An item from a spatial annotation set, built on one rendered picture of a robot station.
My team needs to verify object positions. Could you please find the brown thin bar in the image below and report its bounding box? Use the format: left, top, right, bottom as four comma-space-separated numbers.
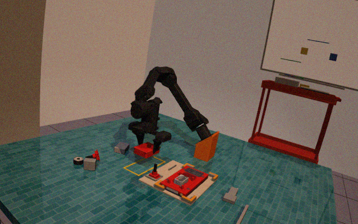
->
236, 205, 249, 224

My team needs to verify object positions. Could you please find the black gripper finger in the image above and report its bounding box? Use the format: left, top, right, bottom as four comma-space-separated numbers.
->
153, 139, 162, 153
135, 134, 144, 145

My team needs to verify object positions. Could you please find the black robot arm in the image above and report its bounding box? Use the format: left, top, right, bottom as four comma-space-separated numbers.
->
131, 66, 213, 142

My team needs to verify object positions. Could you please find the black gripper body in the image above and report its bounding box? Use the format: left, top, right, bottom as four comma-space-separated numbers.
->
128, 116, 171, 143

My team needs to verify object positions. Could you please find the black toy tyre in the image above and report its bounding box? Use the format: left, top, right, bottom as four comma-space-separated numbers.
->
73, 157, 84, 165

